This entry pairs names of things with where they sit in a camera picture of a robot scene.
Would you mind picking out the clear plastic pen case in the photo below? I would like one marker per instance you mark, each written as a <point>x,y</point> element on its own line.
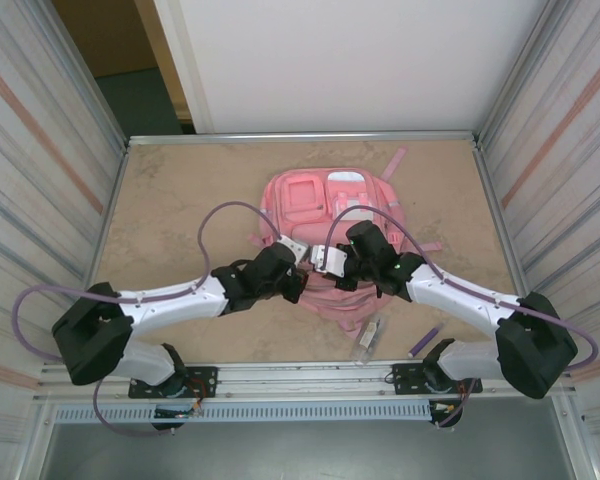
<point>367,340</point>

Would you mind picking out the pink backpack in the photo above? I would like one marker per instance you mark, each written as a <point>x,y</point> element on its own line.
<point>305,200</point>

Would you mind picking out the purple marker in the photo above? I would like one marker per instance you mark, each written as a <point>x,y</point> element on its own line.
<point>425,340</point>

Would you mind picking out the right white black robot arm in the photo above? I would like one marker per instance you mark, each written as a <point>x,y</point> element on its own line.
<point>455,300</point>

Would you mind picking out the grey metal panel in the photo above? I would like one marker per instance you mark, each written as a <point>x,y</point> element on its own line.
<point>305,450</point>

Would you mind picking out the wide aluminium mounting rail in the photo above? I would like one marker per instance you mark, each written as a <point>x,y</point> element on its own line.
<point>305,380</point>

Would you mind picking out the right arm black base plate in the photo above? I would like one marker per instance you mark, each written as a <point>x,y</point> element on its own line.
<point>405,380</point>

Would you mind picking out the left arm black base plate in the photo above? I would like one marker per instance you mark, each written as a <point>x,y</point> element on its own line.
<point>205,382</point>

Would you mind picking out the narrow aluminium table rail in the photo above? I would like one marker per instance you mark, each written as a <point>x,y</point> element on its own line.
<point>420,136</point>

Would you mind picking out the aluminium side rail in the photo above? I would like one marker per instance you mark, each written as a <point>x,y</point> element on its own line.
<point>111,205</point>
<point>506,250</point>

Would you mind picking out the aluminium corner post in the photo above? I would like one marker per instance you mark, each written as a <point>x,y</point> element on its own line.
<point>87,75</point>
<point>515,75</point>

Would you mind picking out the white door frame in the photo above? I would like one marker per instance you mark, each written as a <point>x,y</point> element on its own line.
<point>180,60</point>

